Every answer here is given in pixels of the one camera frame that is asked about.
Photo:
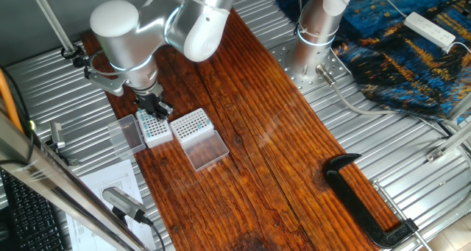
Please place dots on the orange tube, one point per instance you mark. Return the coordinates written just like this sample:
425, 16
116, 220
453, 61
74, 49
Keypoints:
8, 100

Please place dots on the black C-clamp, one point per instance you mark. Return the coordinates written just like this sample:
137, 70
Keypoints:
349, 199

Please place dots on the silver perforated base plate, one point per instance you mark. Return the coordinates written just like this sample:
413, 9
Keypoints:
294, 78

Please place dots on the brown wooden board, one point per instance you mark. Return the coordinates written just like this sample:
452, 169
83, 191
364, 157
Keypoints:
257, 151

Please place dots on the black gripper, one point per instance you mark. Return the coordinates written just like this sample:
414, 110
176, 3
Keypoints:
149, 104

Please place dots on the clear plastic holder lid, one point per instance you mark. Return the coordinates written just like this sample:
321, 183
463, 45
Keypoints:
127, 137
206, 151

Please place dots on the aluminium profile bar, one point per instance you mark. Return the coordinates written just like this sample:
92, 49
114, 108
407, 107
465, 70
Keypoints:
449, 142
461, 107

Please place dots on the white pipette tip holder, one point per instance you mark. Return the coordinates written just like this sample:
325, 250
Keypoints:
191, 129
160, 138

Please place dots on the silver metal frame bar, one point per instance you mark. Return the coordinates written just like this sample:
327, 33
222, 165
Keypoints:
55, 184

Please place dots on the blue painted cloth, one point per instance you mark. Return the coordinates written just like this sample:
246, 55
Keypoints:
404, 78

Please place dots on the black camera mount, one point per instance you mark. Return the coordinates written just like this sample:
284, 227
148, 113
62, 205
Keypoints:
68, 159

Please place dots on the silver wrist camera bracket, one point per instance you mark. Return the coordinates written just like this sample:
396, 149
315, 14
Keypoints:
108, 83

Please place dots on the small silver camera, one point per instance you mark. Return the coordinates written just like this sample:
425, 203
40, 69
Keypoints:
57, 135

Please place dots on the silver clamp screw rod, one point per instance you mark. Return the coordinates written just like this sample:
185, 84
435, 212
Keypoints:
391, 203

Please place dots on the silver camera with black end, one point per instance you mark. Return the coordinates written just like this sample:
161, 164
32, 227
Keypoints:
123, 203

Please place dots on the printed paper sheet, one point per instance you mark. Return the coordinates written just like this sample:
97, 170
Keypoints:
106, 177

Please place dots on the black keyboard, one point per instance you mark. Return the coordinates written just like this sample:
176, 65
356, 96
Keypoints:
33, 221

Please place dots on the thin aluminium post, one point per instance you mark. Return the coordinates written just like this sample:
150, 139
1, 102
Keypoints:
51, 19

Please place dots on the white power strip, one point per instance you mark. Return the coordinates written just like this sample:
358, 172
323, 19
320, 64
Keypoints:
428, 31

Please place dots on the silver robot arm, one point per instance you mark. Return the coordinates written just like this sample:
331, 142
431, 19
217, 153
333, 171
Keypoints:
316, 23

